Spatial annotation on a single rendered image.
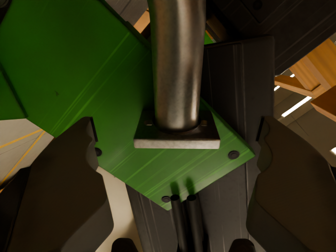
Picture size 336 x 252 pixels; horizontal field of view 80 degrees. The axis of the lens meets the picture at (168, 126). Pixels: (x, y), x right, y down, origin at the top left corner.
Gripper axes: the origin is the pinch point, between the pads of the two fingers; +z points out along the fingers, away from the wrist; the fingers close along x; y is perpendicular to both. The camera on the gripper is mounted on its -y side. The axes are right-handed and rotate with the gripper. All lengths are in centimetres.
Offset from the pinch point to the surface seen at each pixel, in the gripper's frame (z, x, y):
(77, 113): 3.5, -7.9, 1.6
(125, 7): 59, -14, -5
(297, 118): 568, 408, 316
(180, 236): 1.3, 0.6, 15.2
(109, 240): 345, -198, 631
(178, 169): 3.4, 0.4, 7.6
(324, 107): 40, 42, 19
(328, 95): 45, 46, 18
